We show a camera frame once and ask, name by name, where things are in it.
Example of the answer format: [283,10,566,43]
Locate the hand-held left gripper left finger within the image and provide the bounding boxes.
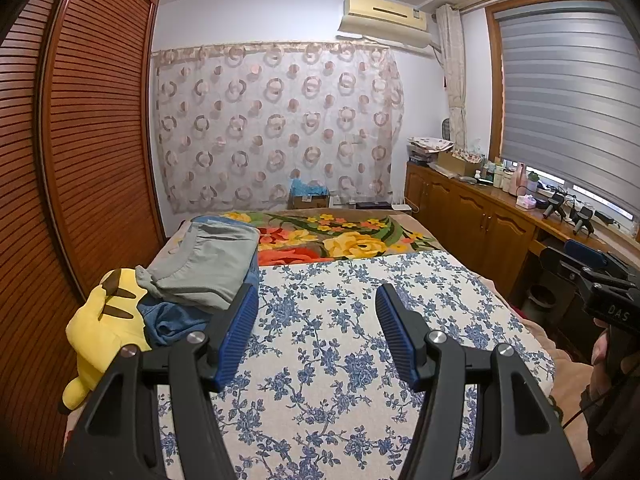
[60,282,261,480]

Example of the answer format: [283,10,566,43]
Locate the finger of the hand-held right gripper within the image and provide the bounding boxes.
[565,239,640,281]
[539,246,608,288]

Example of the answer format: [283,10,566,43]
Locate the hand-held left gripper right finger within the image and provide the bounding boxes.
[375,282,583,480]

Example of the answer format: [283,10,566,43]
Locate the grey pants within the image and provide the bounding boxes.
[135,220,261,311]

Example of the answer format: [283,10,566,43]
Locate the person's right hand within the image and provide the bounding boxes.
[590,330,613,378]

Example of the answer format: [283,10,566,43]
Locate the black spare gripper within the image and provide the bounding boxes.
[542,195,568,221]
[570,205,596,236]

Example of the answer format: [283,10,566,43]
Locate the dark waste bin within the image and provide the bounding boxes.
[527,284,557,311]

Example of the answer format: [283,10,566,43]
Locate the folded blue jeans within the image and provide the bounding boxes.
[137,214,261,348]

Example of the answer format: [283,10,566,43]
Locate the blue floral bed sheet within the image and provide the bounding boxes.
[157,249,556,480]

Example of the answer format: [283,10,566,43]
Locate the group of toiletry bottles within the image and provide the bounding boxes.
[475,156,541,196]

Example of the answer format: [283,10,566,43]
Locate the wooden cabinet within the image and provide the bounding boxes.
[404,160,640,306]

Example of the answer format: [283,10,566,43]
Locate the person's dark clothing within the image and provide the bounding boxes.
[580,385,640,480]

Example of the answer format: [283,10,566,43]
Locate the yellow plush toy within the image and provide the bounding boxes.
[60,267,151,413]

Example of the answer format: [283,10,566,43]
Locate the cardboard box with blue bag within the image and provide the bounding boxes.
[290,180,331,209]

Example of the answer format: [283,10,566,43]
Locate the grey window blind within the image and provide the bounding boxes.
[497,0,640,216]

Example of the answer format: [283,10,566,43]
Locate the stack of printed papers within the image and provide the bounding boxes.
[407,136,453,166]

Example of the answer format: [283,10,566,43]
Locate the circle print sheer curtain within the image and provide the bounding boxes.
[150,42,406,213]

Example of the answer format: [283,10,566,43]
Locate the beige lace curtain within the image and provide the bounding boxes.
[435,4,468,153]

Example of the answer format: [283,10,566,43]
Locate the white air conditioner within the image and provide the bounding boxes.
[336,0,433,51]

